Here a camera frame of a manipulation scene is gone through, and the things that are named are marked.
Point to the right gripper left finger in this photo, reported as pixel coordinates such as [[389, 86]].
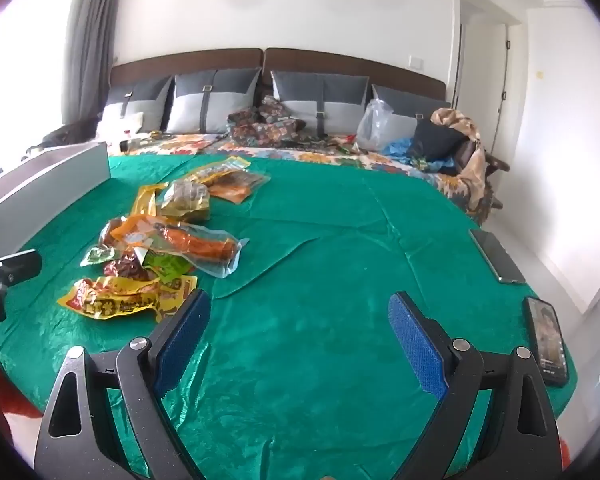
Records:
[[78, 439]]

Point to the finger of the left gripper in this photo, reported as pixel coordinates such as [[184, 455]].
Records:
[[20, 267]]

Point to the brown balls snack bag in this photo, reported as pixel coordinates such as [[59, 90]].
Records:
[[186, 201]]

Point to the orange chicken leg pouch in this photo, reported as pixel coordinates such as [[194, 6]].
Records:
[[214, 252]]

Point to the yellow peanut snack bag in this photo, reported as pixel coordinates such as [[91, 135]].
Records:
[[207, 174]]

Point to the red spicy fish bag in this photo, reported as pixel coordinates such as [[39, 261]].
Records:
[[128, 266]]

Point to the white storage box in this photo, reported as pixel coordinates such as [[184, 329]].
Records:
[[36, 191]]

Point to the yellow red snack bag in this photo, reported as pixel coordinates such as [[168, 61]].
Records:
[[110, 297]]

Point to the green snack packet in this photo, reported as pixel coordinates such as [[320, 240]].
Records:
[[99, 254]]

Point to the black smartphone screen on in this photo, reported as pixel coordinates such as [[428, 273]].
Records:
[[546, 341]]

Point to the black smartphone screen off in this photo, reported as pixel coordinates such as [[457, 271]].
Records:
[[500, 262]]

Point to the grey pillow far left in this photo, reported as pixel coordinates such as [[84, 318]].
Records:
[[137, 107]]

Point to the grey pillow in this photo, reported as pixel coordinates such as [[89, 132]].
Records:
[[407, 110], [203, 100], [329, 104], [137, 107]]

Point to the green satin tablecloth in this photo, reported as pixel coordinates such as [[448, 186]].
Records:
[[299, 373]]

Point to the grey curtain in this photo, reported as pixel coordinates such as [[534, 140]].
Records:
[[88, 59]]

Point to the orange clear snack pouch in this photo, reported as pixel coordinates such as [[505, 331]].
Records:
[[237, 186]]

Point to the beige patterned blanket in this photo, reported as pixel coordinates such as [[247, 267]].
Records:
[[469, 185]]

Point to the floral patterned cloth bundle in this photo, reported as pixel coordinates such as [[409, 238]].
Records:
[[268, 125]]

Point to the black cushion bag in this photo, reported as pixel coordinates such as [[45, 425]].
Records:
[[432, 142]]

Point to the blue plastic bag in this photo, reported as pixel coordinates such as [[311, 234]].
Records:
[[398, 151]]

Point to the clear plastic bag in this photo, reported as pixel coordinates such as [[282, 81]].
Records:
[[372, 133]]

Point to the floral bed sheet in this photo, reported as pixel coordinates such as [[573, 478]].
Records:
[[338, 153]]

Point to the grey pillow far right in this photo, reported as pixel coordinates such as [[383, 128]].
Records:
[[407, 110]]

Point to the white door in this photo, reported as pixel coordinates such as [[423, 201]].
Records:
[[488, 73]]

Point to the wall switch plate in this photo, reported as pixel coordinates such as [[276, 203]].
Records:
[[415, 63]]

